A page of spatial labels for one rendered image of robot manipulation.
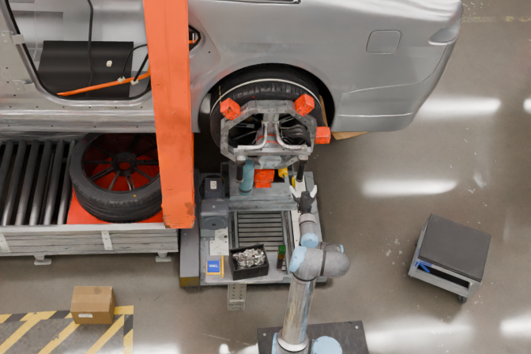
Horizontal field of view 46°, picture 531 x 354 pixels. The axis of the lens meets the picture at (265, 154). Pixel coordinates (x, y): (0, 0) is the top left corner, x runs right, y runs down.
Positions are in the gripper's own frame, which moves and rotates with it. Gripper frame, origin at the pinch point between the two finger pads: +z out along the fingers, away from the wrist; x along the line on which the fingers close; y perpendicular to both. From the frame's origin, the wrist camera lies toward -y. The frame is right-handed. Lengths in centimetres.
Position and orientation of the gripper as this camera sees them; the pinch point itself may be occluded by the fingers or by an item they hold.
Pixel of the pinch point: (303, 184)
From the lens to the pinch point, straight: 343.9
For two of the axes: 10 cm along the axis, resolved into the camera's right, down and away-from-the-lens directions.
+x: 9.9, -0.1, 1.0
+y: -0.7, 6.3, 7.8
